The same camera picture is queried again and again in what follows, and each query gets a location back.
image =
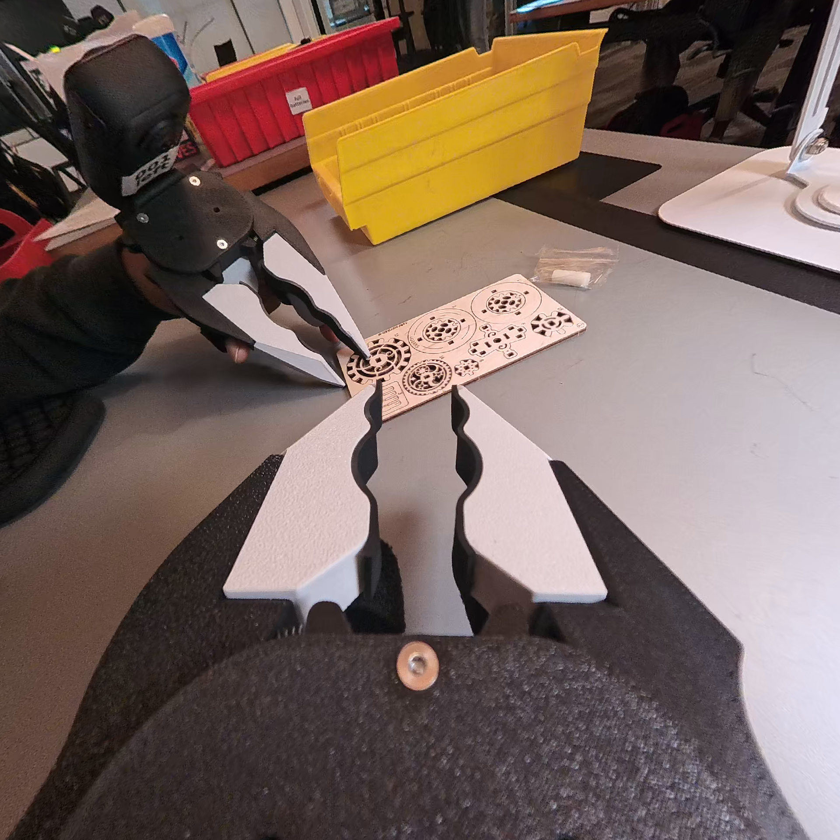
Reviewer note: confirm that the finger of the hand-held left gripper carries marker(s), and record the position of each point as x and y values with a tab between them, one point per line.
308	275
262	321

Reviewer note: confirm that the person's left forearm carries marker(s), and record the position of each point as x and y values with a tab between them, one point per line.
59	328

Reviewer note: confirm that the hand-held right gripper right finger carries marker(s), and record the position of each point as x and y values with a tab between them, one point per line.
525	525

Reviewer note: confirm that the white document stand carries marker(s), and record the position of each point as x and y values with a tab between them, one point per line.
754	203

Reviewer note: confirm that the small clear plastic bag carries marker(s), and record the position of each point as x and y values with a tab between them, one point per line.
577	266

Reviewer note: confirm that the red plastic bin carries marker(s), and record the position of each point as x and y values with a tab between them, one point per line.
262	118

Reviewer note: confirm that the yellow plastic bin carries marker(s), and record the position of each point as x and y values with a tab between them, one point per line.
459	151

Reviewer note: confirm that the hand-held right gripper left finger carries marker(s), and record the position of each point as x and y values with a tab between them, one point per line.
308	518

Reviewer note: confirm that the person's left hand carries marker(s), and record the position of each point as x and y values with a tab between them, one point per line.
237	353

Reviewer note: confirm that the wooden gear parts sheet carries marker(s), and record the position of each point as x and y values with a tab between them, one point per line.
512	321

